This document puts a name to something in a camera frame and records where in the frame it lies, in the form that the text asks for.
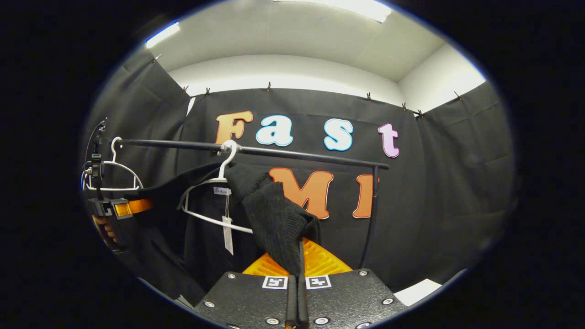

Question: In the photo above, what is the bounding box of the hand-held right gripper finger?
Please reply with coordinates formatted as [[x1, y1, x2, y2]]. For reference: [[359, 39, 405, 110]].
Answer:
[[193, 253, 298, 329], [298, 238, 408, 329]]

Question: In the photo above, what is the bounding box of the black knit jacket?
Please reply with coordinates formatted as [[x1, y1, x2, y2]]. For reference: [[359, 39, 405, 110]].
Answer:
[[123, 161, 323, 304]]

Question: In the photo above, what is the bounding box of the white clothes hanger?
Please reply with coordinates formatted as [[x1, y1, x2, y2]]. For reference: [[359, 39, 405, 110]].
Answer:
[[82, 136, 144, 191], [180, 139, 255, 234]]

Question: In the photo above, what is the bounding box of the black clothes rack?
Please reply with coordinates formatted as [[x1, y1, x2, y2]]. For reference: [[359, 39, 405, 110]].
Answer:
[[117, 138, 390, 270]]

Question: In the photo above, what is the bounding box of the white hang tag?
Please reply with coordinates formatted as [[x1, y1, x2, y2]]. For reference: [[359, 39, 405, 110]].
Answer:
[[223, 216, 234, 255]]

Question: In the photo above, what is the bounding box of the ceiling light panel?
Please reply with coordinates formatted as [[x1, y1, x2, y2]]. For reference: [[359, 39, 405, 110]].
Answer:
[[274, 0, 393, 23], [145, 22, 181, 48]]

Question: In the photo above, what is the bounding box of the black backdrop cloth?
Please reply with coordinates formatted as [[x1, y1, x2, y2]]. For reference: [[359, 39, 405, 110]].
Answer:
[[82, 48, 517, 297]]

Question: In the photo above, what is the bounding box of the row of black cloth clips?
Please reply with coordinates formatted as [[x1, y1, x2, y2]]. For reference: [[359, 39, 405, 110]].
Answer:
[[153, 54, 463, 118]]

